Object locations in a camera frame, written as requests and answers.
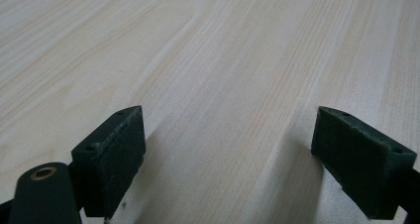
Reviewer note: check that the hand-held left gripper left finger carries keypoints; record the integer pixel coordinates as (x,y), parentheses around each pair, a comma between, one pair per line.
(110,158)

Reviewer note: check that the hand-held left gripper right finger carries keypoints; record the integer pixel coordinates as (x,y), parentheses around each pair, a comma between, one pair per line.
(360,161)

